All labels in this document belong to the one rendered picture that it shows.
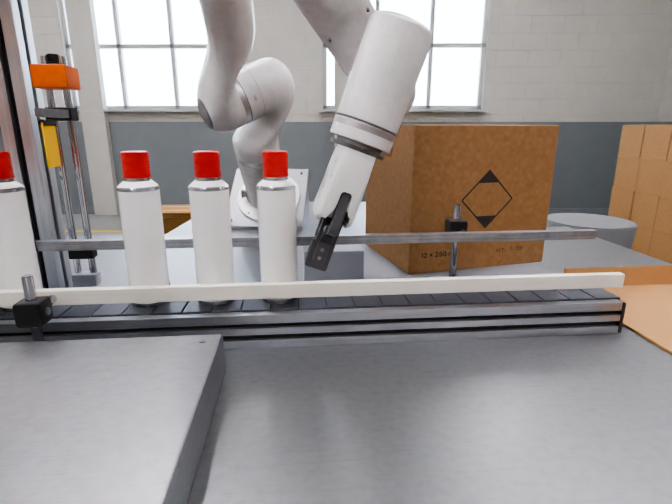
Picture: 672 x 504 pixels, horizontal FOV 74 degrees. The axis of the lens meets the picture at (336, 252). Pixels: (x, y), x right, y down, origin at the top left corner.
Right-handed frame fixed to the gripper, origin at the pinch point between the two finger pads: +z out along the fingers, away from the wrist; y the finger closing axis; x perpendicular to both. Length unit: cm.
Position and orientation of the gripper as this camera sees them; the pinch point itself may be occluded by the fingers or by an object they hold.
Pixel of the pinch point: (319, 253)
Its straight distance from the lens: 62.9
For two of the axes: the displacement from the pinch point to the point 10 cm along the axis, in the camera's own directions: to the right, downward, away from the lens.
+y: 0.9, 2.6, -9.6
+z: -3.4, 9.1, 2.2
